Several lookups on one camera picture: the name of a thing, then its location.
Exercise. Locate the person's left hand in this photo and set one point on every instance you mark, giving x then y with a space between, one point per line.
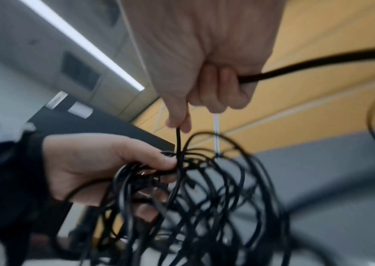
85 166

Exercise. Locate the person's right hand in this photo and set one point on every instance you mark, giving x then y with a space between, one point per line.
200 39

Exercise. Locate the black monitor with square stand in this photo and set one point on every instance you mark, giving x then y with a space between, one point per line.
108 122

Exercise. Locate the dark square ceiling panel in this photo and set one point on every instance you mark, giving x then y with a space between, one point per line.
80 70

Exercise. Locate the ceiling strip light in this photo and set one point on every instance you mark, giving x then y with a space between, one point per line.
85 44

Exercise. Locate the yellow partition panel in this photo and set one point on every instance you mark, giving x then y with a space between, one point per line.
322 109

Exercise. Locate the grey desk partition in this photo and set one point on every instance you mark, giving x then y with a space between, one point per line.
338 194

